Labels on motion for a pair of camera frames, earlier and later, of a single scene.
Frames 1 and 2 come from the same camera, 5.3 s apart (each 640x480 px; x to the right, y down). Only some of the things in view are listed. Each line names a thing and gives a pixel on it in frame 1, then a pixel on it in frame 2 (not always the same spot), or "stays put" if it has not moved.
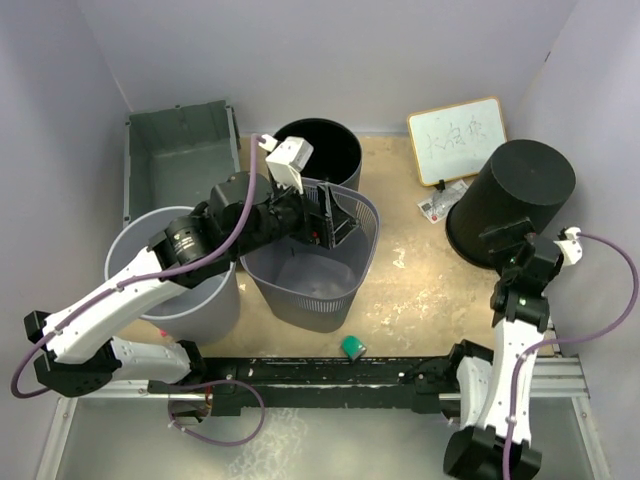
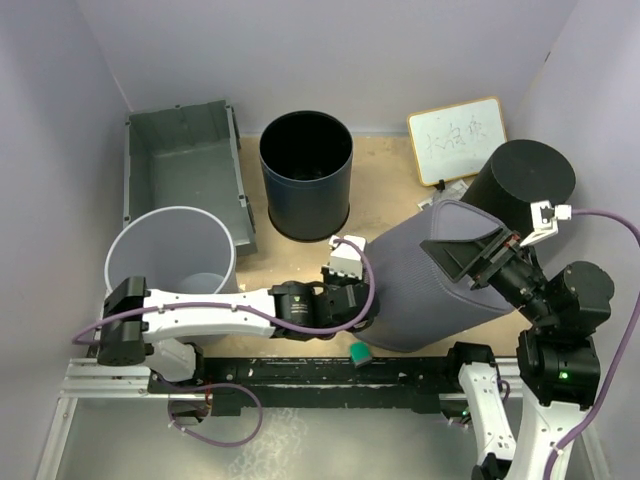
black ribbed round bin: (527, 179) stays put
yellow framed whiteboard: (456, 141) stays put
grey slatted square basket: (310, 288) -> (418, 303)
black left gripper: (315, 219) -> (331, 278)
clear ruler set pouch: (437, 207) stays put
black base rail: (253, 384) stays put
